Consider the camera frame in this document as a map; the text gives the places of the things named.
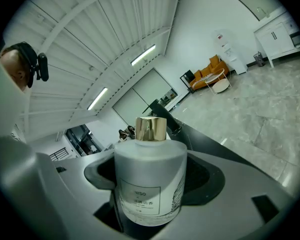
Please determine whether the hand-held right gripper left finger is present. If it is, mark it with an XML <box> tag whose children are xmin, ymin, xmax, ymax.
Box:
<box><xmin>52</xmin><ymin>148</ymin><xmax>126</xmax><ymax>240</ymax></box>

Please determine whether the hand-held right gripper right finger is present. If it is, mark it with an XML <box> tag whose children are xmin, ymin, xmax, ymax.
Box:
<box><xmin>149</xmin><ymin>150</ymin><xmax>296</xmax><ymax>240</ymax></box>

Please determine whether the white bottle with gold cap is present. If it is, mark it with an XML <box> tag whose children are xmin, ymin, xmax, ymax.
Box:
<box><xmin>114</xmin><ymin>116</ymin><xmax>188</xmax><ymax>227</ymax></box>

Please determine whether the black metal railing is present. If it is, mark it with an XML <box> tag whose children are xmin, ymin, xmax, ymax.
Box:
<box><xmin>49</xmin><ymin>147</ymin><xmax>71</xmax><ymax>162</ymax></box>

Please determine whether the black framed glass partition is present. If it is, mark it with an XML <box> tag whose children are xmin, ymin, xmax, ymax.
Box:
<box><xmin>64</xmin><ymin>124</ymin><xmax>104</xmax><ymax>157</ymax></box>

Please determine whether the ceiling tube light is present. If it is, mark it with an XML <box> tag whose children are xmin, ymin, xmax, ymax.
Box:
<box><xmin>86</xmin><ymin>87</ymin><xmax>109</xmax><ymax>111</ymax></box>
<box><xmin>130</xmin><ymin>44</ymin><xmax>157</xmax><ymax>67</ymax></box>

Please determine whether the grey roller blind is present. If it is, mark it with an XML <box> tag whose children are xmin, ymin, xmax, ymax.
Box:
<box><xmin>112</xmin><ymin>87</ymin><xmax>156</xmax><ymax>125</ymax></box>
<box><xmin>132</xmin><ymin>68</ymin><xmax>179</xmax><ymax>108</ymax></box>

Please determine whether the black faucet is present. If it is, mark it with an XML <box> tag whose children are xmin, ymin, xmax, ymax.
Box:
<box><xmin>142</xmin><ymin>98</ymin><xmax>183</xmax><ymax>136</ymax></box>

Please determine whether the round white side table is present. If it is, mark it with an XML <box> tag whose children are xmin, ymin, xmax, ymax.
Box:
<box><xmin>204</xmin><ymin>68</ymin><xmax>233</xmax><ymax>96</ymax></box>

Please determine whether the orange sofa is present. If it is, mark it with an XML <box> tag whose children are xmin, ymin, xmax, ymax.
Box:
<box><xmin>189</xmin><ymin>54</ymin><xmax>227</xmax><ymax>91</ymax></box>

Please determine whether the black mesh trash bin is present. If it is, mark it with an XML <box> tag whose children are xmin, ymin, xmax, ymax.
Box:
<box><xmin>253</xmin><ymin>51</ymin><xmax>267</xmax><ymax>68</ymax></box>

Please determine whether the white water dispenser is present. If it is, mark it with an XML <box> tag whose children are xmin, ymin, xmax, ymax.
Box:
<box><xmin>211</xmin><ymin>30</ymin><xmax>248</xmax><ymax>75</ymax></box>

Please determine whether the white vanity cabinet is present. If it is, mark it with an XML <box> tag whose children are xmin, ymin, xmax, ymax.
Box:
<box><xmin>253</xmin><ymin>6</ymin><xmax>300</xmax><ymax>69</ymax></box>

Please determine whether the black head-mounted camera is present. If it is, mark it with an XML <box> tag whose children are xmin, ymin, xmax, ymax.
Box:
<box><xmin>16</xmin><ymin>41</ymin><xmax>50</xmax><ymax>89</ymax></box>

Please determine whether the black metal frame shelf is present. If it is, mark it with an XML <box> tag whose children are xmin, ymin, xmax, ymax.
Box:
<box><xmin>179</xmin><ymin>69</ymin><xmax>197</xmax><ymax>94</ymax></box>

